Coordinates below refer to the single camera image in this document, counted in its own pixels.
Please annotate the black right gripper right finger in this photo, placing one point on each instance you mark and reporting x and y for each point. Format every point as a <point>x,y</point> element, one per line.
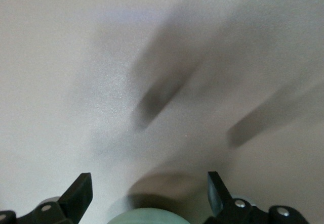
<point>220,201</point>

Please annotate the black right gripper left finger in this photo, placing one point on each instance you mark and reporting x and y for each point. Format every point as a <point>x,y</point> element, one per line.
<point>73,201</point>

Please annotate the pale green bowl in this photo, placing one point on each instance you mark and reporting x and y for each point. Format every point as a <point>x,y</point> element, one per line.
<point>149,217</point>

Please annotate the brown tablecloth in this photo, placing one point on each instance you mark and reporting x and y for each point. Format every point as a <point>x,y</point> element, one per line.
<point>101,69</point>

